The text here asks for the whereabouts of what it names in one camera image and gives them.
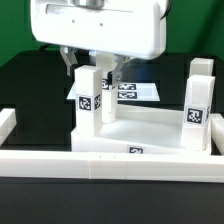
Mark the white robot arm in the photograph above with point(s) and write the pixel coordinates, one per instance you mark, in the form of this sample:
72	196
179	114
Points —
90	2

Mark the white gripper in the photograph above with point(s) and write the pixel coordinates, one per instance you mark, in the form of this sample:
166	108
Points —
134	28

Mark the white desk top tray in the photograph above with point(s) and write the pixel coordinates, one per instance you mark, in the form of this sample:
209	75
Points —
141	130

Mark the white left fence block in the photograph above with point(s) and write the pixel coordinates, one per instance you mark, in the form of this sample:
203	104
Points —
7	123

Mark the marker tag sheet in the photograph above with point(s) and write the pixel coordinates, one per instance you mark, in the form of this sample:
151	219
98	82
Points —
138	92

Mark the white right fence block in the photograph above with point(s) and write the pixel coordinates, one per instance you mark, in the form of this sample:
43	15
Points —
217	131

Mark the white front fence bar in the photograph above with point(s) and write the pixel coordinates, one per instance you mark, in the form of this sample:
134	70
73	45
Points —
50	164

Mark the white fence block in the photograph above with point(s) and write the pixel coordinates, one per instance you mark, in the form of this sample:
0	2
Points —
7	123
217	131

